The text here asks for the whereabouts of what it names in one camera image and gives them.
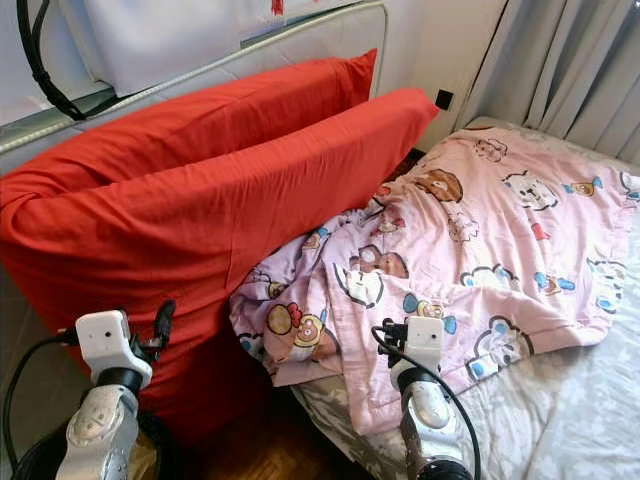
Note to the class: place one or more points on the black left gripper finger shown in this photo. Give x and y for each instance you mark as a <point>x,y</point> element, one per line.
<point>164,328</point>

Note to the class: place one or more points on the large red cushion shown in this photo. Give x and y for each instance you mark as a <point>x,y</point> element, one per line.
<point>190,210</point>

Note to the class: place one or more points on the pink cartoon print blanket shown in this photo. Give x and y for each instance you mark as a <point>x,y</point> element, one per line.
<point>480,220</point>

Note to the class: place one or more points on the cream floral bed sheet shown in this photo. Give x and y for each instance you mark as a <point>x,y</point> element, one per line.
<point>570,420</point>

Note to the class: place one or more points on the grey curtain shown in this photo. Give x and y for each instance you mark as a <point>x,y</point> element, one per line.
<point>560,70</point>

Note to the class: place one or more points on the small red tassel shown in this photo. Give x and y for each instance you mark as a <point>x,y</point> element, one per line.
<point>275,7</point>

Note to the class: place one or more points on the black wall socket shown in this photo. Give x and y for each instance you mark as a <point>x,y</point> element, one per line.
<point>444,100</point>

